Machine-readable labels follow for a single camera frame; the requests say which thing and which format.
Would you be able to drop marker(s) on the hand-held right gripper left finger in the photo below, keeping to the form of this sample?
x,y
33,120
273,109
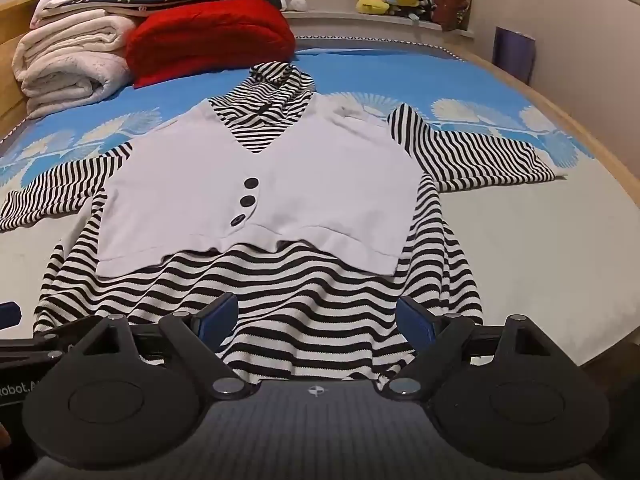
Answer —
x,y
220,319

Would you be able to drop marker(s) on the red folded blanket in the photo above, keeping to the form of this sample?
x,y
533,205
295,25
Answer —
x,y
210,40

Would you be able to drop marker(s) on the purple board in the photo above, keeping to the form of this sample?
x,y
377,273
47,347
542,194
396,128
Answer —
x,y
514,55

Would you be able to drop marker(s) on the striped sweater with white vest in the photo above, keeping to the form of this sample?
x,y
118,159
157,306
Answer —
x,y
300,180

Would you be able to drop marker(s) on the blue patterned bedsheet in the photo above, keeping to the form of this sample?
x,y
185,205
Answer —
x,y
400,70

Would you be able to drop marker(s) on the wooden bed frame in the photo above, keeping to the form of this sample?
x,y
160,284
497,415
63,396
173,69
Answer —
x,y
6,55

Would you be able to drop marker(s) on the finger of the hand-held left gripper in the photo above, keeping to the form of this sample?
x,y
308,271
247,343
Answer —
x,y
7,316

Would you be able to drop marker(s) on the white folded blanket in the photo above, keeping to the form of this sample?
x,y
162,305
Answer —
x,y
65,65

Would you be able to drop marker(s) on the brown plush cushion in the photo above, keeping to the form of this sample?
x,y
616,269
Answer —
x,y
452,0

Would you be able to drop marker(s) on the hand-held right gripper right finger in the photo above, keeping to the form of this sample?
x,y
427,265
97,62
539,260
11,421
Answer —
x,y
415,321

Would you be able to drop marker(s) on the white window ledge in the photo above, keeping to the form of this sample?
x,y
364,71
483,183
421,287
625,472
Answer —
x,y
340,22

